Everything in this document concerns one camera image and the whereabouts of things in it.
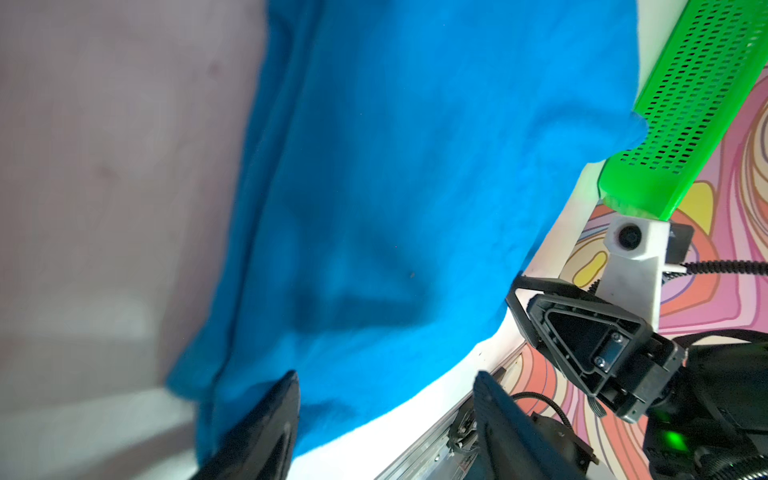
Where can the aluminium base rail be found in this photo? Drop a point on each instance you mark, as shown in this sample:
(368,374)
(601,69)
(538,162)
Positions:
(448,449)

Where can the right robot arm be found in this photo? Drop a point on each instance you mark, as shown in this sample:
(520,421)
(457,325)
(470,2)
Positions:
(705,405)

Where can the green plastic basket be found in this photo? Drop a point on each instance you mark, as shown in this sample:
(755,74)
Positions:
(711,61)

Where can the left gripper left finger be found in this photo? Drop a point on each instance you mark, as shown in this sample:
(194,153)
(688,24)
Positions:
(261,446)

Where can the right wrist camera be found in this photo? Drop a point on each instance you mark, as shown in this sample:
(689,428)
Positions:
(632,277)

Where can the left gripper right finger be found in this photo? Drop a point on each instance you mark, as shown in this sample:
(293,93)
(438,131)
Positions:
(514,445)

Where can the blue t-shirt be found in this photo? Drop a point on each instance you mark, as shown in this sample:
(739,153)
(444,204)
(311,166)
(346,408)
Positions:
(403,162)

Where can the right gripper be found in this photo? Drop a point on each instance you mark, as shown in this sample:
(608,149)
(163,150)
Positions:
(608,353)

